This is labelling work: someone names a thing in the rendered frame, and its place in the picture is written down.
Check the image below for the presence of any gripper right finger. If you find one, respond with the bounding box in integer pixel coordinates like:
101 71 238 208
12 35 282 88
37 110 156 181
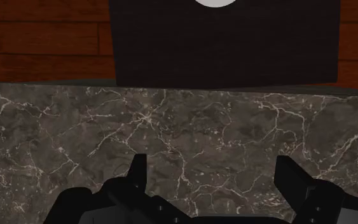
273 155 358 224

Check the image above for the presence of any black robot stand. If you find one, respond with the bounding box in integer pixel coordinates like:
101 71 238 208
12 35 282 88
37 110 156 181
108 0 341 90

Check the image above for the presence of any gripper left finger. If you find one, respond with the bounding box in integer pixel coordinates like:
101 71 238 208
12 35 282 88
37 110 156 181
43 153 195 224

